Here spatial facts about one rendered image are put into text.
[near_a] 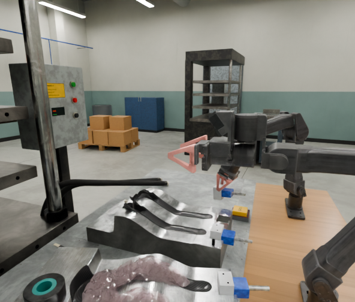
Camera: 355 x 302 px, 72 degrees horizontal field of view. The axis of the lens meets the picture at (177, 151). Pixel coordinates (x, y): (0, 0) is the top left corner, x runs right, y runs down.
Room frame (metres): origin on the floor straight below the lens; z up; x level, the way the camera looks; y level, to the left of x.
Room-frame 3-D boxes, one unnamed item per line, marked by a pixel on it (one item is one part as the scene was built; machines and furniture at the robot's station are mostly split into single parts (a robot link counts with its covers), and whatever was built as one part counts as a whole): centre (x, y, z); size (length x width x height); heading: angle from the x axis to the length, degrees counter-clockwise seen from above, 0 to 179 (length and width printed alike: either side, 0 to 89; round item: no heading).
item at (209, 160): (0.59, -0.10, 1.20); 0.10 x 0.07 x 0.07; 161
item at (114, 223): (0.85, 0.06, 0.87); 0.50 x 0.26 x 0.14; 70
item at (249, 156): (0.57, -0.16, 1.21); 0.07 x 0.06 x 0.07; 71
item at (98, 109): (7.63, 2.32, 0.44); 0.59 x 0.59 x 0.88
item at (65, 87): (1.29, 0.64, 0.73); 0.30 x 0.22 x 1.47; 160
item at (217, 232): (0.70, -0.17, 0.89); 0.13 x 0.05 x 0.05; 70
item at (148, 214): (0.83, 0.05, 0.92); 0.35 x 0.16 x 0.09; 70
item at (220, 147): (0.59, -0.10, 1.25); 0.07 x 0.06 x 0.11; 161
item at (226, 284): (0.53, -0.17, 0.85); 0.13 x 0.05 x 0.05; 87
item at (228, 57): (5.52, -0.89, 1.03); 1.54 x 0.94 x 2.06; 155
